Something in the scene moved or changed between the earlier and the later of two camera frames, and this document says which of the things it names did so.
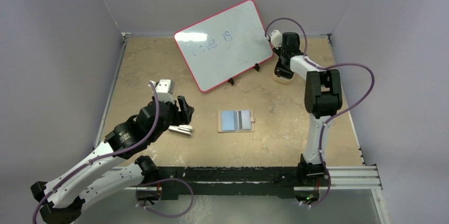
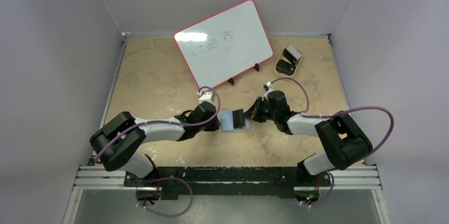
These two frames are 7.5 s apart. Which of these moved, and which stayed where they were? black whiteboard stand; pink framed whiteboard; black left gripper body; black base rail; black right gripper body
Moved: black right gripper body; black left gripper body
Stayed: black whiteboard stand; pink framed whiteboard; black base rail
